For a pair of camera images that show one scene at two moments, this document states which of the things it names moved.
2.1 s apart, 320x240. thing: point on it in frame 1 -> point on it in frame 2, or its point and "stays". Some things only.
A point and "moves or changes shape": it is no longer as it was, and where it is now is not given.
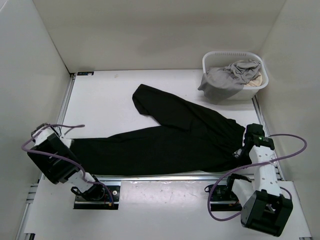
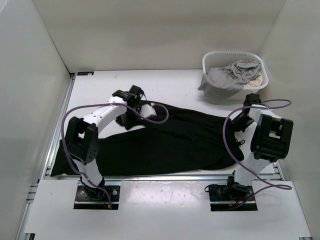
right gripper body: (241, 153) -> (241, 122)
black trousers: (187, 141) moves or changes shape
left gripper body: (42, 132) -> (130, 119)
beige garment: (256, 81) stays
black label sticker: (85, 73) stays
